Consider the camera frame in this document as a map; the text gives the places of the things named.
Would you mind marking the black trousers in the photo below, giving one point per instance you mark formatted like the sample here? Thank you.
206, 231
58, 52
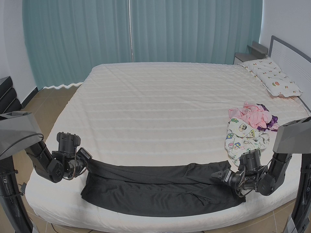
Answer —
155, 188

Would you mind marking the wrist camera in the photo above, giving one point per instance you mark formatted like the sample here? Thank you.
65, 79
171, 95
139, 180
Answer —
68, 142
251, 159

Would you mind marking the purple garment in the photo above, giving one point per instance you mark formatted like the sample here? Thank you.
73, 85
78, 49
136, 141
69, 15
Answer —
273, 122

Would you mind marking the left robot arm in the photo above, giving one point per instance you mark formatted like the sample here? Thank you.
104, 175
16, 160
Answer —
41, 159

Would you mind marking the pink garment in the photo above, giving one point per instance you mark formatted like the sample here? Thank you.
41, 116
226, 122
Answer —
252, 116

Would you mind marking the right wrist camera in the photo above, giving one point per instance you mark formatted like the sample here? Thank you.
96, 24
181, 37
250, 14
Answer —
251, 159

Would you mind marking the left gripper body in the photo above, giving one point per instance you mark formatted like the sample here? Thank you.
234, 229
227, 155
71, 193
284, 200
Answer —
83, 158

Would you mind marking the grey white bedside table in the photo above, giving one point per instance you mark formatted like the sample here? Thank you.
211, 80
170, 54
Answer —
245, 56

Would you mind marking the black chest of drawers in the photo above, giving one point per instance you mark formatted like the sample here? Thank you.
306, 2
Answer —
8, 93

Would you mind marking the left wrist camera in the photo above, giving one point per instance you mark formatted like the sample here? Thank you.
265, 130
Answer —
68, 142

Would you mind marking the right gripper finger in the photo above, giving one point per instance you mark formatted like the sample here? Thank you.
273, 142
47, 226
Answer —
218, 174

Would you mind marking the white printed pyjama garment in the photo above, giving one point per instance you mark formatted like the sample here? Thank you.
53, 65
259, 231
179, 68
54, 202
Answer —
240, 142

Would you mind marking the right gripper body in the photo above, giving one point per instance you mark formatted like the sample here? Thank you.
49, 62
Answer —
229, 177

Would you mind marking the bed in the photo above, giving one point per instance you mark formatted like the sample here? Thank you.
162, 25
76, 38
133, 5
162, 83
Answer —
150, 110

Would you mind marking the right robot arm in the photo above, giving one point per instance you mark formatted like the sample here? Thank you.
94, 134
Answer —
281, 169

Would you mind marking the white printed pillow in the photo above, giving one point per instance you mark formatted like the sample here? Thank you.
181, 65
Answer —
272, 76

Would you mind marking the blue-green curtain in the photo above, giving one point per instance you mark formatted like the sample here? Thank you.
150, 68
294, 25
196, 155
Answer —
194, 23
77, 33

